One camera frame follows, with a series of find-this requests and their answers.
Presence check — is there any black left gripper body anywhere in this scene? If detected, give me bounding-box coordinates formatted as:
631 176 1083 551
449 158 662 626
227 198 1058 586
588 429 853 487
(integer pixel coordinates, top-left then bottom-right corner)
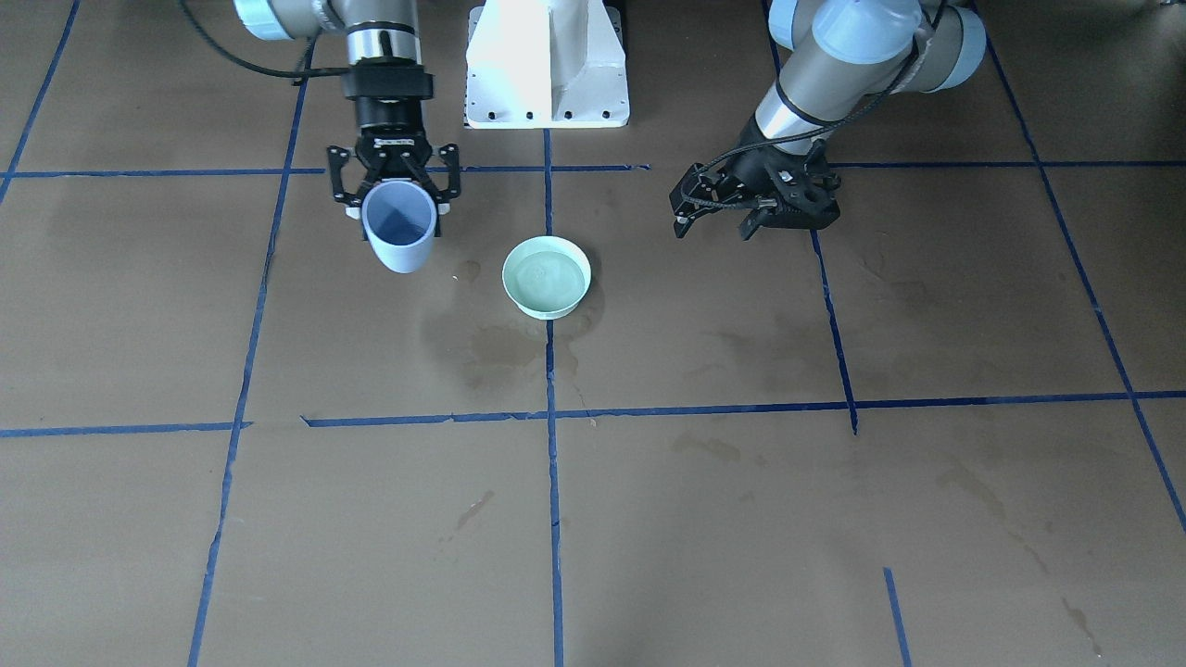
718 138 839 231

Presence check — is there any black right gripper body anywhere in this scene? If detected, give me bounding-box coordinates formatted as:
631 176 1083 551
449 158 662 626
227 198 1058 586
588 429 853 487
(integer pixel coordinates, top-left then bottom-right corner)
340 62 434 182

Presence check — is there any light blue plastic cup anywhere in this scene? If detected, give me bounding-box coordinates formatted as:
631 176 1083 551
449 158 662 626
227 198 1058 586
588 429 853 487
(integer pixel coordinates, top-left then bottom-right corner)
361 179 439 274

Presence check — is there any mint green bowl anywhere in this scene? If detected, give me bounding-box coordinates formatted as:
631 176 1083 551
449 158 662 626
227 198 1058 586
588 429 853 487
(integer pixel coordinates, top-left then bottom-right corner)
500 235 593 320

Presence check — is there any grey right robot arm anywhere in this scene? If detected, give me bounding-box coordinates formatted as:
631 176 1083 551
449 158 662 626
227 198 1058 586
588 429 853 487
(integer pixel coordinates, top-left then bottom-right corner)
232 1 461 215

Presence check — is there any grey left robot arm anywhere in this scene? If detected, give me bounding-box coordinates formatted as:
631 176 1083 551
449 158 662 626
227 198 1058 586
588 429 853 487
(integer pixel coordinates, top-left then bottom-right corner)
670 1 987 239

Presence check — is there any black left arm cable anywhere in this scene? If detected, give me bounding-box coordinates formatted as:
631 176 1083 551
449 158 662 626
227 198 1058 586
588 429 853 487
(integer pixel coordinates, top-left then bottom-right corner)
681 0 951 209

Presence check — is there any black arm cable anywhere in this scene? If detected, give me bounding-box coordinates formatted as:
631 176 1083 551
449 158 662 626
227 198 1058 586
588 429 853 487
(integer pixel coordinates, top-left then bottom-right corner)
176 0 358 85
681 0 951 209

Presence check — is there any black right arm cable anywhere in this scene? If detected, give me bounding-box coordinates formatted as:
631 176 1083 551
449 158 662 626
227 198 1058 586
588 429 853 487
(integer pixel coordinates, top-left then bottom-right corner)
176 0 358 85

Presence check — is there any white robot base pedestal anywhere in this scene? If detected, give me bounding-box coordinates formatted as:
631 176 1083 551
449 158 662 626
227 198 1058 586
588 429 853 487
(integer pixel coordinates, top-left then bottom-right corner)
463 1 631 131

